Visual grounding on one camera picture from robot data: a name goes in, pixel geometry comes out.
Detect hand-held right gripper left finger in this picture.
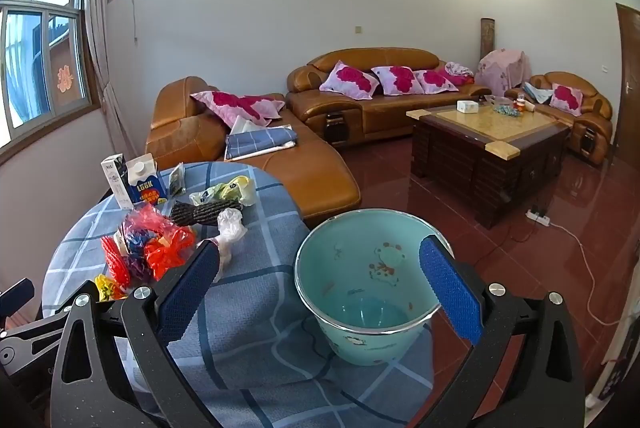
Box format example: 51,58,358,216
50,240,221,428

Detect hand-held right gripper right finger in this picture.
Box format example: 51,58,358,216
415,234,586,428

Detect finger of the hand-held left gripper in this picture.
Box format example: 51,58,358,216
0,314,69,376
0,279,36,310

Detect red orange plastic wrappers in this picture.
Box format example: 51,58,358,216
145,225,198,281

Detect purple blue wrapper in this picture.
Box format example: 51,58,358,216
122,228,151,279

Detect white plastic bag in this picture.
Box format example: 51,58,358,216
216,208,248,271

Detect black white striped packet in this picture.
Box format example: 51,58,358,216
169,200,244,227

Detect yellow candy wrapper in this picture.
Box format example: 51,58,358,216
94,274,128,301

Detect red mesh bag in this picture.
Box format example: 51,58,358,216
100,235,132,289

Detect translucent red plastic bag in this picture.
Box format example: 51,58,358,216
122,203,173,239

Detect light blue cartoon bin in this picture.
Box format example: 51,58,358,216
294,208,456,367

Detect yellow green plastic bag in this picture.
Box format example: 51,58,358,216
189,175,257,209

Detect blue checked tablecloth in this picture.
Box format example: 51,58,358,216
41,161,436,428

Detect dark foil snack packet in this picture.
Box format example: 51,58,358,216
168,163,186,198

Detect blue juice carton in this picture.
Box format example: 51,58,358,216
125,156,168,207

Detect dark wooden coffee table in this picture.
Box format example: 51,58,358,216
406,100,572,230

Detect white milk carton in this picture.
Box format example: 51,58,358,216
100,154,135,210

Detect brown leather chaise sofa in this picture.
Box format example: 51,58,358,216
145,76,362,229

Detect folded blue checked cloth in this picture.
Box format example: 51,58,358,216
224,126,299,161

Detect white folded cloth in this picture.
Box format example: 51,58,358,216
229,115,263,136

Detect white cabinet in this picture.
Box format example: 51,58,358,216
585,303,640,409

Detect brown leather three-seat sofa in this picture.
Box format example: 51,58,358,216
286,48,493,148

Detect pink floral pillow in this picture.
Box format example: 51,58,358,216
370,66,426,97
319,60,381,100
191,90,286,128
414,69,460,93
549,84,585,117

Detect light blue cloth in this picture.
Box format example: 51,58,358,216
522,82,556,105

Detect pink floral blanket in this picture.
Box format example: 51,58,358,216
445,61,476,86

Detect brown leather armchair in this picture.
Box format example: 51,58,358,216
505,71,614,166

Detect pink cloth cover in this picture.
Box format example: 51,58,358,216
475,49,533,91

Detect window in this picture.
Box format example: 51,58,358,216
0,0,101,149

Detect brown rolled mat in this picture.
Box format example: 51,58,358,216
480,18,496,61

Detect pink curtain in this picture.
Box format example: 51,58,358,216
40,0,133,161

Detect brown wooden door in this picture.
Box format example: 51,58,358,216
614,2,640,169

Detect white power cable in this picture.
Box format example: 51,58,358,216
547,220,623,326

